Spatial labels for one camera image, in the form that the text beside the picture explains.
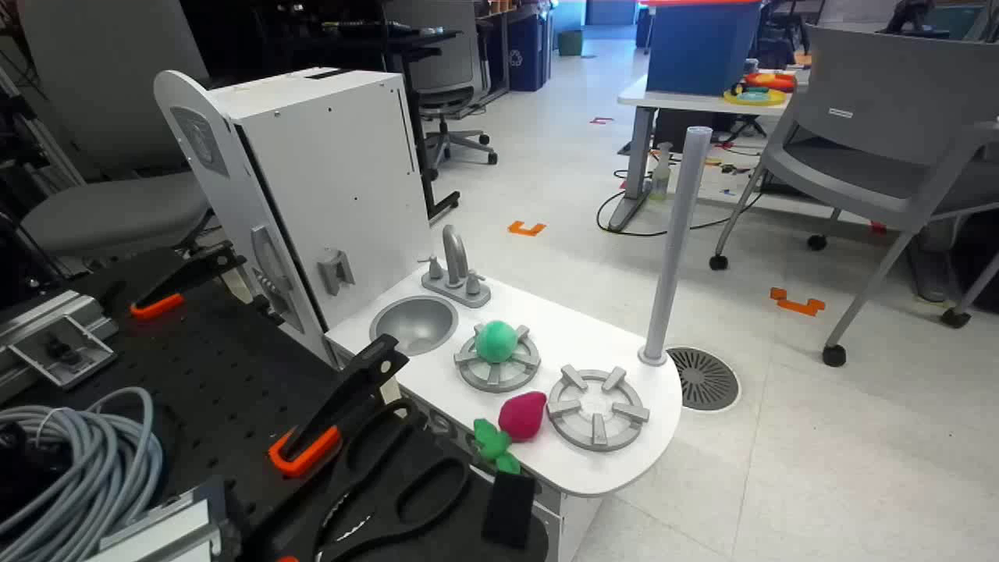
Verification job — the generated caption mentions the green round plush toy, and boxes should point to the green round plush toy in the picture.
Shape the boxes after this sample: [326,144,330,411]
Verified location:
[476,319,526,368]

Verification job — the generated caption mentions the gray toy faucet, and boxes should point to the gray toy faucet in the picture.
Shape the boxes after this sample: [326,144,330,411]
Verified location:
[418,222,494,308]

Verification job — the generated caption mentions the gray toy stove burner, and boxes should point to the gray toy stove burner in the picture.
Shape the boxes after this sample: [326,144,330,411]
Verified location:
[452,323,546,396]
[544,363,651,453]

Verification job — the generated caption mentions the gray toy sink basin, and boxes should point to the gray toy sink basin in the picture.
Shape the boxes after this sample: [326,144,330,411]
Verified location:
[364,295,463,358]

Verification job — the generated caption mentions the magenta plush radish toy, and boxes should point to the magenta plush radish toy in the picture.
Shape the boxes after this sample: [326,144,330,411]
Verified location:
[469,391,549,479]

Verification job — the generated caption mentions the gray toy kitchen pole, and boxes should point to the gray toy kitchen pole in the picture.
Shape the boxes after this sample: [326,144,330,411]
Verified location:
[638,126,714,368]

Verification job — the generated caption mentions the white toy kitchen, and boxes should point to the white toy kitchen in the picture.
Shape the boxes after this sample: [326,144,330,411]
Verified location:
[151,67,686,562]

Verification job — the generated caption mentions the black clamp orange tip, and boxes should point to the black clamp orange tip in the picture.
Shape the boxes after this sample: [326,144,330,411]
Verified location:
[127,240,247,326]
[265,331,411,482]

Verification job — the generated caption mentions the black office chair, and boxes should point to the black office chair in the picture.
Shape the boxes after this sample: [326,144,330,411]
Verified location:
[410,0,500,174]

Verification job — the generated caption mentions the round metal floor drain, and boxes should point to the round metal floor drain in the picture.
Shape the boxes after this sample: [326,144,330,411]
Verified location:
[664,343,744,415]

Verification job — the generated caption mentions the large black spring clamp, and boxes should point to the large black spring clamp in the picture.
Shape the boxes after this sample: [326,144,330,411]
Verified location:
[241,401,540,562]

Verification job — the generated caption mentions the blue recycling bin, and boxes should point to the blue recycling bin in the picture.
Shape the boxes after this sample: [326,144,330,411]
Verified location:
[507,8,553,94]

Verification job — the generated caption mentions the white work table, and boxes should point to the white work table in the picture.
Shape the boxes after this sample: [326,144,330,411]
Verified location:
[607,74,815,234]

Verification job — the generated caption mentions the blue storage bin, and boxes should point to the blue storage bin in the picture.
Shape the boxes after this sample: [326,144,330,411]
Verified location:
[642,0,769,99]

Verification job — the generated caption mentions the light gray padded chair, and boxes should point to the light gray padded chair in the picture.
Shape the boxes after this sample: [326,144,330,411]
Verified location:
[11,0,216,263]

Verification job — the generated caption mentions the gray plastic chair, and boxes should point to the gray plastic chair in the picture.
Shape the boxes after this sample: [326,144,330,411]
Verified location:
[709,25,999,368]

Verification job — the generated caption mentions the silver metal box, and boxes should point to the silver metal box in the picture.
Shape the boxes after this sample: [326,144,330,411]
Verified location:
[87,482,231,562]

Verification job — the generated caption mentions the gray metal mounting plate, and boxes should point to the gray metal mounting plate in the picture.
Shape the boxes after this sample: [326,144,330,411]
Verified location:
[7,312,120,391]

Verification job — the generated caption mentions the gray cabinet door handle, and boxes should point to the gray cabinet door handle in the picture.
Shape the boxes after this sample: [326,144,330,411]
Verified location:
[316,246,359,298]

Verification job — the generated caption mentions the black floor cable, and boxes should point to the black floor cable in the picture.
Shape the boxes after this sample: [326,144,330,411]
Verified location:
[594,183,763,240]

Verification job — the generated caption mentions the colourful ring toy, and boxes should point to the colourful ring toy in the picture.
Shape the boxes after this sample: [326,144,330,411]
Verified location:
[721,67,800,109]

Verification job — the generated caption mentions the gray coiled cable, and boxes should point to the gray coiled cable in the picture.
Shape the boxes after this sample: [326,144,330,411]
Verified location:
[0,383,169,562]

